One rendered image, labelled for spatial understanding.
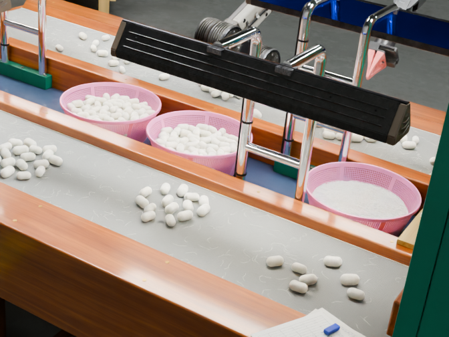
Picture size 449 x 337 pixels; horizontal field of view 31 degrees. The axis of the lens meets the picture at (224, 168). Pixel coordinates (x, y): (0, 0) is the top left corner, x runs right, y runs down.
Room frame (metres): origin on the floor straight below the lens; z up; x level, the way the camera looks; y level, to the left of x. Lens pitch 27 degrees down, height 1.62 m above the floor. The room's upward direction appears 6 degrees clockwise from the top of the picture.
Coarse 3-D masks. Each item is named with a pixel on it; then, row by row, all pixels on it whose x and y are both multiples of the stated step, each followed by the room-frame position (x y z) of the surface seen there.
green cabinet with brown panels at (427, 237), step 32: (448, 128) 0.84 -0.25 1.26; (448, 160) 0.84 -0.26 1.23; (448, 192) 0.84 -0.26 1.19; (448, 224) 0.83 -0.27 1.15; (416, 256) 0.84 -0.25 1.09; (448, 256) 0.83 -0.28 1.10; (416, 288) 0.84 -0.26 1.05; (448, 288) 0.82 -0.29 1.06; (416, 320) 0.84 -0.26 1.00; (448, 320) 0.82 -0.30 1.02
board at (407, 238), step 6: (414, 222) 1.48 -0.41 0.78; (408, 228) 1.45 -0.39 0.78; (414, 228) 1.45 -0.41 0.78; (402, 234) 1.42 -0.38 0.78; (408, 234) 1.42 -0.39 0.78; (414, 234) 1.43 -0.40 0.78; (402, 240) 1.40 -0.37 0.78; (408, 240) 1.40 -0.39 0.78; (414, 240) 1.40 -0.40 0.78; (408, 246) 1.39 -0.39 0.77
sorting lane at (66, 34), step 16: (16, 16) 2.66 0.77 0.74; (32, 16) 2.68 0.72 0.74; (48, 16) 2.70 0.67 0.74; (16, 32) 2.50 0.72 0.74; (48, 32) 2.53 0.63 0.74; (64, 32) 2.55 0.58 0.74; (96, 32) 2.59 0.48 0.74; (48, 48) 2.38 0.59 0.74; (64, 48) 2.40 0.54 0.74; (80, 48) 2.41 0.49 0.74; (96, 64) 2.29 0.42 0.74; (128, 64) 2.32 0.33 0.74; (144, 80) 2.20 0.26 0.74; (160, 80) 2.22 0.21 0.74; (176, 80) 2.23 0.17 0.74; (192, 96) 2.12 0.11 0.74; (208, 96) 2.13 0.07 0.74; (272, 112) 2.07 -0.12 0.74; (304, 128) 1.98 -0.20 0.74; (320, 128) 1.99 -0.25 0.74; (416, 128) 2.06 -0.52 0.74; (352, 144) 1.91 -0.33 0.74; (368, 144) 1.92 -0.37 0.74; (384, 144) 1.93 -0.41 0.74; (400, 144) 1.94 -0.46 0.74; (416, 144) 1.95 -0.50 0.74; (432, 144) 1.97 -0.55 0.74; (400, 160) 1.85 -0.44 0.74; (416, 160) 1.86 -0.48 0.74
